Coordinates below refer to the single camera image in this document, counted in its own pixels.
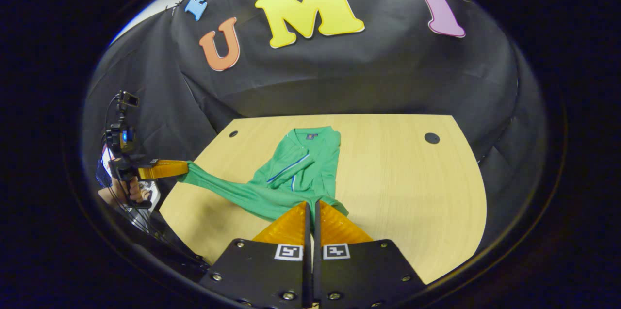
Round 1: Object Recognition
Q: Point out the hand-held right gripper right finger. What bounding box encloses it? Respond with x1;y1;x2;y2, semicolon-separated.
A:
313;200;427;309

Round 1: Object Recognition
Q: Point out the black backdrop cloth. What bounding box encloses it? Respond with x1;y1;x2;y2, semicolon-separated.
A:
82;0;546;251

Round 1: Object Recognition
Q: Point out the green T-shirt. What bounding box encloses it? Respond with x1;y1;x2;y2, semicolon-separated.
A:
177;126;350;225

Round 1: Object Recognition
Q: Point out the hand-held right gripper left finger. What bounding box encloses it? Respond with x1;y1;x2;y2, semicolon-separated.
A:
199;201;312;309

